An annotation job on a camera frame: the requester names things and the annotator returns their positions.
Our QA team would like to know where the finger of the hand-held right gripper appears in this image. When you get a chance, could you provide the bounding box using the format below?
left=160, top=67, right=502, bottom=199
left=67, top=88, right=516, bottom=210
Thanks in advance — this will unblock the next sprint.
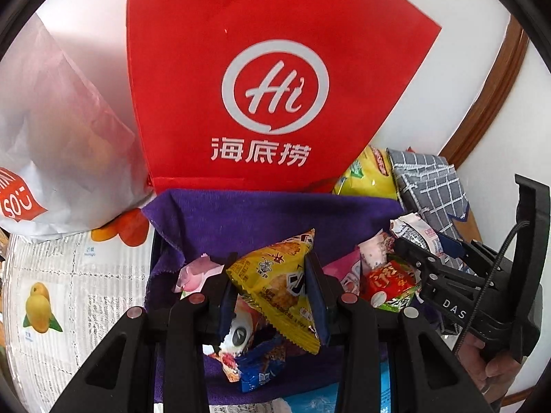
left=439, top=235, right=497, bottom=275
left=394, top=236, right=447, bottom=279

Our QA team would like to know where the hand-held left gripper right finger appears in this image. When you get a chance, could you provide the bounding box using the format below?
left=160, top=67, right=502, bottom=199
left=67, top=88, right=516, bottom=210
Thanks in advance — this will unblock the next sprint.
left=303, top=252, right=493, bottom=413

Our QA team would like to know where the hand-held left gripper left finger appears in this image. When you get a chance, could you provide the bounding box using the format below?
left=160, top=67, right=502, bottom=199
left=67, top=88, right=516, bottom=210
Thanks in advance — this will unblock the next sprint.
left=49, top=252, right=239, bottom=413

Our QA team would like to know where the white snack packet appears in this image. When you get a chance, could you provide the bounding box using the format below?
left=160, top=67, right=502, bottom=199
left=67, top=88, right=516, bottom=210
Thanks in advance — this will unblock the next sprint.
left=389, top=213, right=444, bottom=252

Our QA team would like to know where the panda-print snack packet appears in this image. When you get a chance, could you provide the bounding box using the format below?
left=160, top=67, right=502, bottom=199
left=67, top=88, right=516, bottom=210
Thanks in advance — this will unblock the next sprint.
left=202, top=297, right=276, bottom=383

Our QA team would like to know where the large magenta snack packet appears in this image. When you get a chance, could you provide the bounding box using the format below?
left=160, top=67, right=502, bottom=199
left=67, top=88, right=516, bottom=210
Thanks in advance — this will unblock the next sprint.
left=323, top=252, right=362, bottom=295

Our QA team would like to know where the red snack packet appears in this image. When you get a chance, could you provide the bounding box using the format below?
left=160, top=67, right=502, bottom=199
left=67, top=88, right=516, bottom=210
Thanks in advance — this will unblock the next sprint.
left=361, top=264, right=416, bottom=306

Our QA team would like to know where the green snack packet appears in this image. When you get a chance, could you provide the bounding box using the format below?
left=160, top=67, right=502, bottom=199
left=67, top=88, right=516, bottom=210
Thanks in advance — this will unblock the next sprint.
left=379, top=258, right=423, bottom=313

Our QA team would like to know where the light pink peach packet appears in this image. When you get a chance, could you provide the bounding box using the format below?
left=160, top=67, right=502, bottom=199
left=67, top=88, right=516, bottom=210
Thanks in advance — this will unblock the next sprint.
left=174, top=256, right=227, bottom=295

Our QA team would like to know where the pale pink-white snack packet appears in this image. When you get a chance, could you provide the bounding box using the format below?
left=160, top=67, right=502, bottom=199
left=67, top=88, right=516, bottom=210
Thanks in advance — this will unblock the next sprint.
left=357, top=230, right=394, bottom=267

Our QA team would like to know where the yellow snack packet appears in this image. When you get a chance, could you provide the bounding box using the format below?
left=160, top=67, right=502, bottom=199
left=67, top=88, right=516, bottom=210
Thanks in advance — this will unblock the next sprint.
left=226, top=230, right=321, bottom=356

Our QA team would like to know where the blue cookie packet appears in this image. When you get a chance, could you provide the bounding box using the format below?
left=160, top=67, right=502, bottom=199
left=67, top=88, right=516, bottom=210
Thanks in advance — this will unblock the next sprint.
left=236, top=336, right=287, bottom=393

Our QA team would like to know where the person's right hand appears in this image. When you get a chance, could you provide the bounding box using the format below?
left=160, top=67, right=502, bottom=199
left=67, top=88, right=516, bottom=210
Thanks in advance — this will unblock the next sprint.
left=456, top=334, right=529, bottom=397

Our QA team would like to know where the grey plaid folded cloth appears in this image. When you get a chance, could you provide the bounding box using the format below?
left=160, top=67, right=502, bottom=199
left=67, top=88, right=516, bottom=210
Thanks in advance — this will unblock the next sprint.
left=386, top=148, right=470, bottom=242

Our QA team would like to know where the purple towel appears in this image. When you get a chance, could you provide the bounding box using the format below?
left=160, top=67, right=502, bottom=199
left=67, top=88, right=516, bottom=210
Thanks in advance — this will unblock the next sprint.
left=142, top=188, right=444, bottom=405

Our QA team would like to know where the large yellow snack bag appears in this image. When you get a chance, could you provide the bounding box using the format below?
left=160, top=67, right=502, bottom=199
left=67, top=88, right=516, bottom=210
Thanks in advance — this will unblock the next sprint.
left=333, top=145, right=399, bottom=201

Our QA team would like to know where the blue tissue pack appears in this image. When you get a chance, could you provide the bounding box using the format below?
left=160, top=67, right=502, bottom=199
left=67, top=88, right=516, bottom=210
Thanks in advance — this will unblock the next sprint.
left=282, top=353, right=392, bottom=413

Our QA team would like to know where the white plastic shopping bag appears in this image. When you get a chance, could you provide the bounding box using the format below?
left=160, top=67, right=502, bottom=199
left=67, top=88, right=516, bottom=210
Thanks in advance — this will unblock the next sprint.
left=0, top=13, right=151, bottom=237

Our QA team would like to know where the red paper carrier bag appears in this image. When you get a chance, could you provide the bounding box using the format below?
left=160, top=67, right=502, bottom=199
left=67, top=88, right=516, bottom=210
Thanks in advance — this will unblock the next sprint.
left=126, top=0, right=443, bottom=192

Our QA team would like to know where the black braided cable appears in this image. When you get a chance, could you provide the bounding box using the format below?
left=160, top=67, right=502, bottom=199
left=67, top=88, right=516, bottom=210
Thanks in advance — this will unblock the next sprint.
left=456, top=221, right=530, bottom=340

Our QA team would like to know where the brown wooden door frame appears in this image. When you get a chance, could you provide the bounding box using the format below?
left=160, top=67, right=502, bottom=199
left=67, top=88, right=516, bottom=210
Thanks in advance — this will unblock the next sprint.
left=439, top=13, right=530, bottom=168

